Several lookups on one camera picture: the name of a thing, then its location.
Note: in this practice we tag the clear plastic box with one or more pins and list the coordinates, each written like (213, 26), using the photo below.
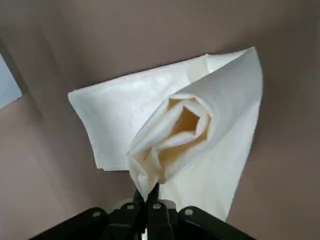
(7, 85)

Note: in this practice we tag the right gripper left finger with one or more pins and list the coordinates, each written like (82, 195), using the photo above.
(125, 225)

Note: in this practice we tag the cream tablecloth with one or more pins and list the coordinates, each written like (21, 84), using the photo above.
(125, 112)

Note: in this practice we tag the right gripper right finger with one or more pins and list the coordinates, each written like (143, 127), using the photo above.
(160, 225)

